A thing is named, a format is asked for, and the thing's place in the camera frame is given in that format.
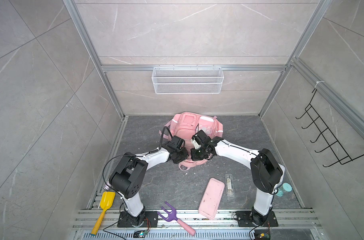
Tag pink school backpack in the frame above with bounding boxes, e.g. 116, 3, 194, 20
165, 112, 223, 171

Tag pink pencil case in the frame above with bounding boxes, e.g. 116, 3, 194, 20
198, 178, 225, 220

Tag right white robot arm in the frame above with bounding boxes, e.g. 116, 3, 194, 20
190, 130, 285, 218

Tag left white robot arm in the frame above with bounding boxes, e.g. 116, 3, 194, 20
109, 136, 188, 217

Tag clear plastic pen box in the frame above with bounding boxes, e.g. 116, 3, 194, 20
225, 174, 235, 199

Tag purple toy garden fork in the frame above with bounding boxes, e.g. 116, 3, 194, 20
157, 202, 196, 237

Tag purple glitter microphone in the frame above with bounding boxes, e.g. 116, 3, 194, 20
104, 182, 112, 191

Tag yellow toy shovel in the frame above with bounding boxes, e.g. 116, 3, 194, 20
91, 192, 116, 236

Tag small green circuit board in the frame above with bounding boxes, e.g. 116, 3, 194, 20
133, 230, 149, 239

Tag small yellow circuit board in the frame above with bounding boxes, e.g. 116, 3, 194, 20
255, 233, 270, 240

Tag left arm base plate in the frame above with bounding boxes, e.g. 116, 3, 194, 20
117, 209, 159, 228

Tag white wire mesh basket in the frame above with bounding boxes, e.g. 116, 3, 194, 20
152, 67, 224, 95

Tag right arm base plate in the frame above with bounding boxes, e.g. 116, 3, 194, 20
233, 210, 279, 227

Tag black wire hook rack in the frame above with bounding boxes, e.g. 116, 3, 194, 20
295, 89, 364, 168

